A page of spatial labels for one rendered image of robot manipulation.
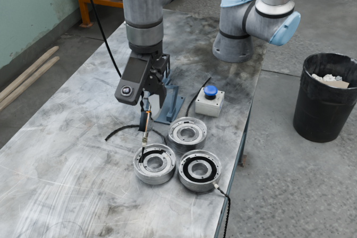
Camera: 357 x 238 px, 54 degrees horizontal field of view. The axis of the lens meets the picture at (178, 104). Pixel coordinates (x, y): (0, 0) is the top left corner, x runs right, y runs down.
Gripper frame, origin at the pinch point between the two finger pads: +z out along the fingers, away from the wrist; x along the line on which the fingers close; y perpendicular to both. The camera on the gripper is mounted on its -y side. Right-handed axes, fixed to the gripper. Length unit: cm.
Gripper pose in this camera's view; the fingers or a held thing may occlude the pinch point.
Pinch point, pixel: (147, 116)
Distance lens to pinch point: 84.0
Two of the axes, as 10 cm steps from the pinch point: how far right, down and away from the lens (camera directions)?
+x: -9.5, -2.0, 2.3
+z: 0.0, 7.6, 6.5
